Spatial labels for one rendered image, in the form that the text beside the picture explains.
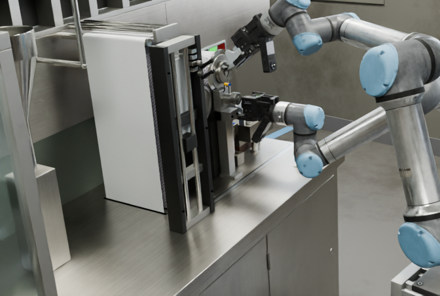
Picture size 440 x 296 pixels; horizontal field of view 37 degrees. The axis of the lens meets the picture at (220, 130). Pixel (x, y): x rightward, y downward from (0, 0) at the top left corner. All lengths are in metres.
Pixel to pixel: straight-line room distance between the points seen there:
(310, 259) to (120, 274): 0.83
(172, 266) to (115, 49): 0.63
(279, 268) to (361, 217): 1.75
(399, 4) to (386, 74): 3.02
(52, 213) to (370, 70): 0.87
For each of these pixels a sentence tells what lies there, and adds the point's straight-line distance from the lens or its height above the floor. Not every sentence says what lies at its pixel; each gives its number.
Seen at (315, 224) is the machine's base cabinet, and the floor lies 0.69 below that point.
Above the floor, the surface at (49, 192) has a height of 1.12.
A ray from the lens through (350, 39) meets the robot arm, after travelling 1.91.
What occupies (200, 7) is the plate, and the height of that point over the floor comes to 1.38.
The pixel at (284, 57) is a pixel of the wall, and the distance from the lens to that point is 5.21.
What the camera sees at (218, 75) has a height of 1.25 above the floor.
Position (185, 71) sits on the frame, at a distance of 1.79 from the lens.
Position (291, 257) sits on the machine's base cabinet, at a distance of 2.21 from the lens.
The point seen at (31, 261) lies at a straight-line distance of 1.36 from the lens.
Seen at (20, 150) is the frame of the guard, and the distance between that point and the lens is 1.27.
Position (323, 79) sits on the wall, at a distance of 5.03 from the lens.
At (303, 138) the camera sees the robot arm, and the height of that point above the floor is 1.05.
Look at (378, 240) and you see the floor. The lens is 3.63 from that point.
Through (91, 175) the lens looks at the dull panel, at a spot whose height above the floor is 0.95.
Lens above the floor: 1.81
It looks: 20 degrees down
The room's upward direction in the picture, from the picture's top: 5 degrees counter-clockwise
